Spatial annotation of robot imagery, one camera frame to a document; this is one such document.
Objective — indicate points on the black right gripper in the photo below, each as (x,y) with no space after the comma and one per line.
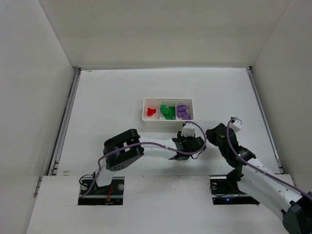
(220,134)

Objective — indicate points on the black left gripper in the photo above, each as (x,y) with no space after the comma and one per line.
(186,146)

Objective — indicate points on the large purple arch lego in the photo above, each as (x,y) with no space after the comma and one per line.
(181,111)

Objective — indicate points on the green two-stud lego brick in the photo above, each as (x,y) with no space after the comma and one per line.
(166,113)

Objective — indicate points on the red curved lego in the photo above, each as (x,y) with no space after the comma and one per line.
(150,112)

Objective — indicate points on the small purple curved lego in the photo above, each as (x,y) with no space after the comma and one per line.
(187,117)

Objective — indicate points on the long green lego plate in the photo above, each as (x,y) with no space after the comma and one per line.
(170,117)

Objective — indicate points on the green square lego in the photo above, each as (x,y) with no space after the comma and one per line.
(172,111)
(164,110)

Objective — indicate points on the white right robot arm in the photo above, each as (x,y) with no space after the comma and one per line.
(290,204)

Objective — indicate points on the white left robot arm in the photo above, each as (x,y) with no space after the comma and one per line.
(128,147)

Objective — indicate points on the white divided plastic container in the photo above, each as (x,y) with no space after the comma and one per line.
(158,120)

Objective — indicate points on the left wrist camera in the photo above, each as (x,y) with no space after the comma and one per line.
(188,129)

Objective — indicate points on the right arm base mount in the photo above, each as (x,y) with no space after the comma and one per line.
(224,190)

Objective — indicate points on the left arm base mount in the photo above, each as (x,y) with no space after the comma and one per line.
(110,195)

